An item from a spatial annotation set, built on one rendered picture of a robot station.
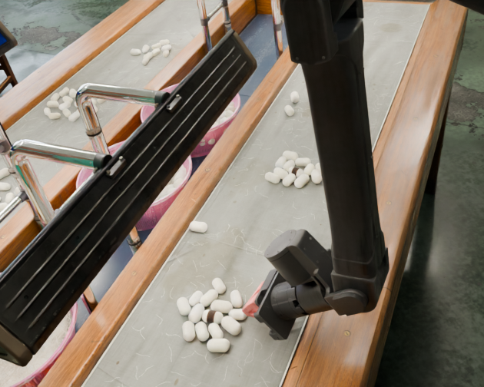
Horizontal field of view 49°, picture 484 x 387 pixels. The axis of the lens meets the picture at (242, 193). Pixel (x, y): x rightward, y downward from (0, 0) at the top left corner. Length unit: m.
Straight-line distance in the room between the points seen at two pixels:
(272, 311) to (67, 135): 0.86
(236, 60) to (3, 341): 0.57
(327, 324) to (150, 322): 0.31
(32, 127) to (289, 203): 0.80
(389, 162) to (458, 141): 1.41
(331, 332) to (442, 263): 1.18
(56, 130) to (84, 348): 0.75
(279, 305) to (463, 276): 1.25
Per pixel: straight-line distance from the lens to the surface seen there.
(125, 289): 0.98
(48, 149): 0.72
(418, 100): 1.38
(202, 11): 1.68
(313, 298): 0.76
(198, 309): 0.93
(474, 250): 2.08
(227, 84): 0.87
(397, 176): 1.13
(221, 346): 0.88
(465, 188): 2.32
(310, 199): 1.11
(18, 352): 0.58
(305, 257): 0.72
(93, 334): 0.95
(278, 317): 0.82
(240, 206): 1.11
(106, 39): 1.92
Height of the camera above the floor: 1.49
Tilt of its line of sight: 41 degrees down
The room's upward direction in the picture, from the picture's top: 9 degrees counter-clockwise
